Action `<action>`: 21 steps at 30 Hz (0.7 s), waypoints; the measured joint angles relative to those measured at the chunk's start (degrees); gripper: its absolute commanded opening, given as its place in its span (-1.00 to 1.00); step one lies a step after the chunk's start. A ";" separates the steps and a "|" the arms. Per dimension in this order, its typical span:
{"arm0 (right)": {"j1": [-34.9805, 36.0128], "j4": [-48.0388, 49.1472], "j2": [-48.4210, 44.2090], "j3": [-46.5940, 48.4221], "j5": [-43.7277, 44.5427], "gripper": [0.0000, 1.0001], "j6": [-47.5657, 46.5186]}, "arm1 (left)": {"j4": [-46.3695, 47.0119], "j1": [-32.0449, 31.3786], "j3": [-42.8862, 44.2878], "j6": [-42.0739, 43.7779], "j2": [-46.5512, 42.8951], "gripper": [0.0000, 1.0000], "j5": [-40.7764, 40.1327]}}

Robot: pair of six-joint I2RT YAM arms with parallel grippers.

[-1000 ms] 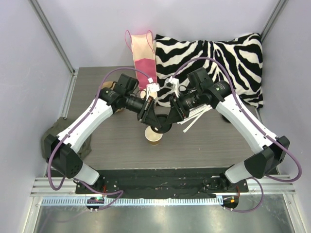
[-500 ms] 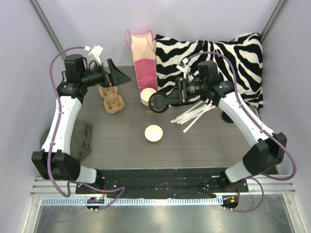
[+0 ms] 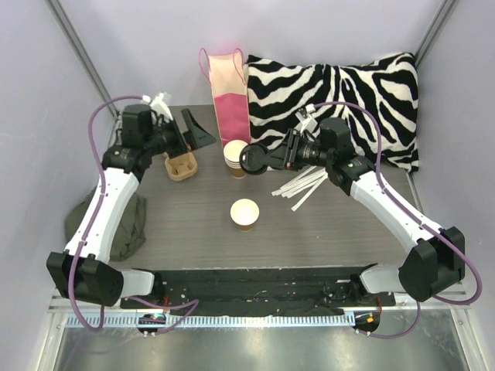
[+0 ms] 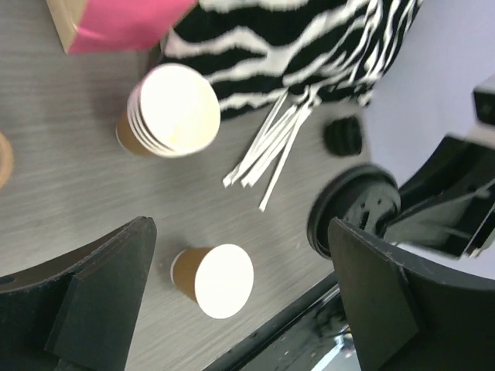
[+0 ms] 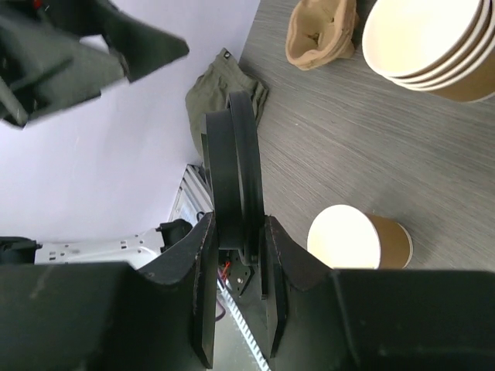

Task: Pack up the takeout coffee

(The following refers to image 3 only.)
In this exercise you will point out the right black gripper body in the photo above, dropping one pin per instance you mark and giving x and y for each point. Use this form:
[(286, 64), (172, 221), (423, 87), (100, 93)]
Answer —
[(290, 151)]

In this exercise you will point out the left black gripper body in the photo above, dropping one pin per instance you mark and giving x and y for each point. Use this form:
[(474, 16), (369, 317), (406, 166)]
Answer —
[(179, 134)]

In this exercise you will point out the black plastic cup lid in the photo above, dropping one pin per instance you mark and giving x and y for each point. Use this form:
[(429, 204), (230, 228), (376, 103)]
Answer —
[(251, 159)]

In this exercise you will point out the single brown paper cup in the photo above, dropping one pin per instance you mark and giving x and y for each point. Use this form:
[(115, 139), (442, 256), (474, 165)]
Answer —
[(244, 214)]

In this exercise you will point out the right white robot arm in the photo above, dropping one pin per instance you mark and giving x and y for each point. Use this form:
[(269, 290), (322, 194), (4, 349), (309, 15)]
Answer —
[(432, 263)]

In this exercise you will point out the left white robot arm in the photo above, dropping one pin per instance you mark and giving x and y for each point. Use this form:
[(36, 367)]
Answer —
[(82, 272)]

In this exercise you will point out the brown pulp cup carrier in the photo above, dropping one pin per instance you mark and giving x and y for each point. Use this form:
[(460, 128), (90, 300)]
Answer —
[(181, 167)]

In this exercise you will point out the stack of paper cups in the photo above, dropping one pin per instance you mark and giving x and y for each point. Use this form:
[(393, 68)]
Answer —
[(232, 152)]

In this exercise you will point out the white wrapped straw long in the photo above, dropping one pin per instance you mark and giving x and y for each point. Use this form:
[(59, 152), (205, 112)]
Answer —
[(314, 186)]

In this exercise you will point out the pink paper gift bag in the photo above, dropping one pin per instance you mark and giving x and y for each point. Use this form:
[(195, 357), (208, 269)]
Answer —
[(228, 84)]

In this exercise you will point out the zebra print pillow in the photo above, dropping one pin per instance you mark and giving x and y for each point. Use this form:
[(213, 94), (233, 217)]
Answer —
[(378, 101)]

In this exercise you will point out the olive green cloth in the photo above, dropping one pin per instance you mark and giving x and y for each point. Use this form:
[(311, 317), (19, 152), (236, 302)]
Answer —
[(130, 234)]

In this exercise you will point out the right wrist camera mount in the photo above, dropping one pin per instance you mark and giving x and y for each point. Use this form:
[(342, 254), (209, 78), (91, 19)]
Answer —
[(307, 123)]

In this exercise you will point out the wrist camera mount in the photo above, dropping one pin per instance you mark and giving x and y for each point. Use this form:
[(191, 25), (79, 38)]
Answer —
[(160, 102), (307, 123)]

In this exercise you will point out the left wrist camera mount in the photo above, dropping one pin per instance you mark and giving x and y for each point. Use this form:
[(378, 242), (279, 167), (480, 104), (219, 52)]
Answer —
[(160, 102)]

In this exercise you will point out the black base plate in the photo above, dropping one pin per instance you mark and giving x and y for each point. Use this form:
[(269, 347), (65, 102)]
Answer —
[(260, 292)]

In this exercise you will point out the aluminium rail frame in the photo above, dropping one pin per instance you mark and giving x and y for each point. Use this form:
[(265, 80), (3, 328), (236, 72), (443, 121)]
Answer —
[(456, 292)]

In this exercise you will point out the white slotted cable duct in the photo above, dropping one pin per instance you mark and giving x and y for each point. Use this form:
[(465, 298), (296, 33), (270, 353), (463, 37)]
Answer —
[(146, 320)]

